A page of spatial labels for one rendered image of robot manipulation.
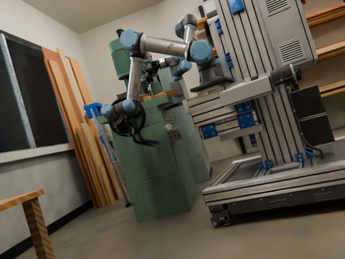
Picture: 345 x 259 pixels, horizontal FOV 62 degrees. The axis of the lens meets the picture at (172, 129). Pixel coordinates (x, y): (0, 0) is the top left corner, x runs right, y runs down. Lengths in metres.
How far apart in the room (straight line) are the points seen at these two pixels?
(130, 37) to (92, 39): 3.56
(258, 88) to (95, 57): 3.95
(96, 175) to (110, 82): 1.93
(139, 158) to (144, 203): 0.36
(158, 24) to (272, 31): 3.30
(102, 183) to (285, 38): 2.61
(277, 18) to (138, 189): 1.54
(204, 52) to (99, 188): 2.40
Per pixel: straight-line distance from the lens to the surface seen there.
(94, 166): 3.58
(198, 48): 1.60
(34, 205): 1.34
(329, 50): 4.32
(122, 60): 2.42
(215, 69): 1.73
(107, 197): 3.60
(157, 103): 2.20
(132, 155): 2.27
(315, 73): 4.81
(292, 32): 1.81
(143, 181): 2.28
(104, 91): 5.00
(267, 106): 1.84
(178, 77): 2.13
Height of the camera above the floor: 0.59
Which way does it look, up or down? 1 degrees up
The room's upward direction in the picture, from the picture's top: 17 degrees counter-clockwise
